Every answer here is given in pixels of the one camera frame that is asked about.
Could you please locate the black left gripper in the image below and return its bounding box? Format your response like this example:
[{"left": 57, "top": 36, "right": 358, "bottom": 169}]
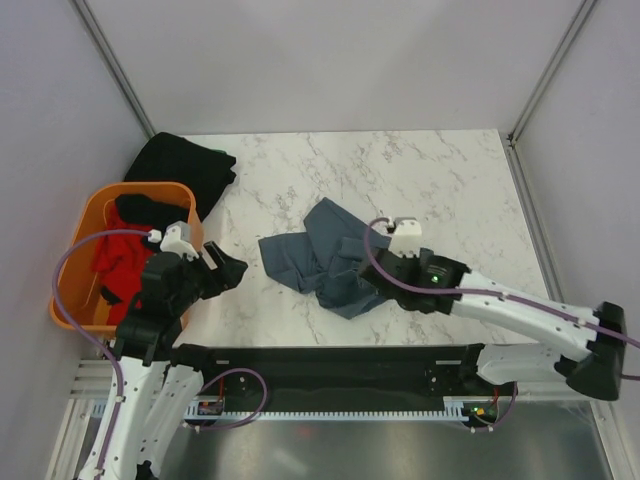
[{"left": 171, "top": 240, "right": 247, "bottom": 314}]

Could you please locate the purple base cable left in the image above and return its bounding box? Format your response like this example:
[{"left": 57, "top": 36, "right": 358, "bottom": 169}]
[{"left": 187, "top": 367, "right": 270, "bottom": 432}]

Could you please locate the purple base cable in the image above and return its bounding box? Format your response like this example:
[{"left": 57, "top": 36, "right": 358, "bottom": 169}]
[
  {"left": 187, "top": 367, "right": 270, "bottom": 432},
  {"left": 462, "top": 382, "right": 519, "bottom": 434}
]

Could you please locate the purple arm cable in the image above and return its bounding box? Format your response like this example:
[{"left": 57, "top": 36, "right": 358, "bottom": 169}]
[
  {"left": 363, "top": 215, "right": 640, "bottom": 381},
  {"left": 53, "top": 227, "right": 156, "bottom": 480}
]

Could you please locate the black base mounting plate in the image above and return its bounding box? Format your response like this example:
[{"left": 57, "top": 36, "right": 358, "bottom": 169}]
[{"left": 171, "top": 344, "right": 513, "bottom": 412}]

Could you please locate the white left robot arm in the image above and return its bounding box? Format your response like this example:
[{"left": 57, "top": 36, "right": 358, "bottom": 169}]
[{"left": 78, "top": 241, "right": 248, "bottom": 479}]

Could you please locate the aluminium frame rail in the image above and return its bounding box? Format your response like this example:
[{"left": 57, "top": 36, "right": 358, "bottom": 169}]
[{"left": 69, "top": 359, "right": 592, "bottom": 402}]

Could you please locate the white slotted cable duct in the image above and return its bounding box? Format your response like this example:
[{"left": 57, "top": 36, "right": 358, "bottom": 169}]
[{"left": 184, "top": 400, "right": 469, "bottom": 422}]

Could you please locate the grey-blue t-shirt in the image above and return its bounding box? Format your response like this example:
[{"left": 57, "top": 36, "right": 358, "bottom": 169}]
[{"left": 258, "top": 198, "right": 386, "bottom": 320}]

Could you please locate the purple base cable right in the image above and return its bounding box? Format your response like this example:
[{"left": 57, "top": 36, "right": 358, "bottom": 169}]
[{"left": 462, "top": 382, "right": 519, "bottom": 434}]

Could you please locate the black t-shirt in basket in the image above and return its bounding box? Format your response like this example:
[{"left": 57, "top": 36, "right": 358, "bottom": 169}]
[{"left": 115, "top": 194, "right": 189, "bottom": 233}]

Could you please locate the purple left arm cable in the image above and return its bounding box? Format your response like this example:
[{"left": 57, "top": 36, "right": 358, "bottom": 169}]
[{"left": 53, "top": 227, "right": 156, "bottom": 480}]

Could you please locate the orange plastic basket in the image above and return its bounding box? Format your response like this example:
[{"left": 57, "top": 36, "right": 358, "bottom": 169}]
[{"left": 58, "top": 182, "right": 204, "bottom": 339}]

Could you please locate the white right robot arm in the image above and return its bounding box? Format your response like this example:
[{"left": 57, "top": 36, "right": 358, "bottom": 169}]
[{"left": 358, "top": 248, "right": 626, "bottom": 401}]

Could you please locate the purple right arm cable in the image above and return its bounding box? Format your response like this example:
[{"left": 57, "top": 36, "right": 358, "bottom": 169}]
[{"left": 363, "top": 215, "right": 640, "bottom": 381}]

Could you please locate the folded black t-shirt stack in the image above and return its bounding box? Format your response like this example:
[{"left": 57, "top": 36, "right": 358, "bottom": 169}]
[{"left": 124, "top": 132, "right": 236, "bottom": 220}]

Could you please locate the red t-shirt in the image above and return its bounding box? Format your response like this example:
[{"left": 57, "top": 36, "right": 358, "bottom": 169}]
[{"left": 91, "top": 205, "right": 152, "bottom": 326}]

